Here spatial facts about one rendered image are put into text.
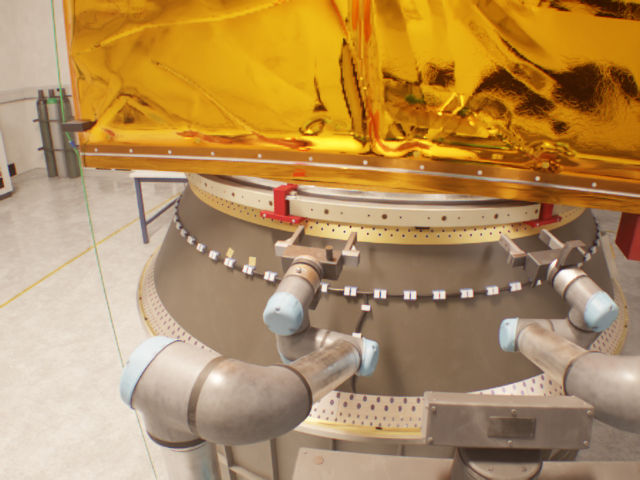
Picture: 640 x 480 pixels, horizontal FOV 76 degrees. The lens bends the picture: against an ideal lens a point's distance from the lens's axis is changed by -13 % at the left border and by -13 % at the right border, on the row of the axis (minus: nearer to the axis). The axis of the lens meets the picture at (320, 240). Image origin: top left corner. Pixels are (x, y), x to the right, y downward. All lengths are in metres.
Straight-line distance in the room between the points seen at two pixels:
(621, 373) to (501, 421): 0.39
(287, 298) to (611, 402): 0.59
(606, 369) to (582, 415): 0.36
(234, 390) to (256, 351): 0.81
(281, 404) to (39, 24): 9.34
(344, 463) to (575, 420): 0.20
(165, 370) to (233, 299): 0.83
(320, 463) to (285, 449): 1.08
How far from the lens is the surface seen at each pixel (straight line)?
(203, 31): 1.35
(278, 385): 0.61
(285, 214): 1.28
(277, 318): 0.90
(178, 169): 1.51
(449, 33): 1.20
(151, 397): 0.64
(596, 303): 1.05
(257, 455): 1.61
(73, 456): 3.07
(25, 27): 9.97
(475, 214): 1.28
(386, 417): 1.31
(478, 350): 1.35
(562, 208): 1.51
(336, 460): 0.43
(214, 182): 1.48
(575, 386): 0.78
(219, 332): 1.48
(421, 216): 1.23
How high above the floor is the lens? 2.11
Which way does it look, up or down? 23 degrees down
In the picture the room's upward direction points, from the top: straight up
